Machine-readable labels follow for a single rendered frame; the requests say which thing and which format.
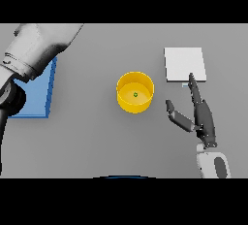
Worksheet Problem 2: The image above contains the yellow bowl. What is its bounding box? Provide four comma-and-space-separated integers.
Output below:
115, 71, 155, 114

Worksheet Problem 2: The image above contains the pale square scale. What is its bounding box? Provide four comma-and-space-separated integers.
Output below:
163, 47, 207, 83

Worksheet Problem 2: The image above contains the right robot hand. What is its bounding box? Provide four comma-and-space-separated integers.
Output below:
165, 72, 218, 148

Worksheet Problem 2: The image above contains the blue tray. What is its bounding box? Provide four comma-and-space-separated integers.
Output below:
8, 56, 58, 119

